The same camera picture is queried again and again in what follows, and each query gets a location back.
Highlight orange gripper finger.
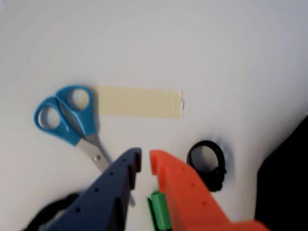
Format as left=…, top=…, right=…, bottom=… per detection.
left=149, top=149, right=271, bottom=231

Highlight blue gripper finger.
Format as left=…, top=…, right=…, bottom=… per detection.
left=45, top=147, right=142, bottom=231

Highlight black fabric bag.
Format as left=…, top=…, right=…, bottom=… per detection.
left=256, top=115, right=308, bottom=231

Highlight black marker with green cap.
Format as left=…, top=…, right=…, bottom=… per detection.
left=146, top=191, right=172, bottom=231

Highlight long beige masking tape strip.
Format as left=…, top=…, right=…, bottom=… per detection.
left=95, top=85, right=185, bottom=120

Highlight black braided USB cable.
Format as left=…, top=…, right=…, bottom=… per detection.
left=25, top=192, right=80, bottom=231

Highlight blue-handled scissors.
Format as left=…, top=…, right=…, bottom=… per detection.
left=33, top=84, right=137, bottom=207

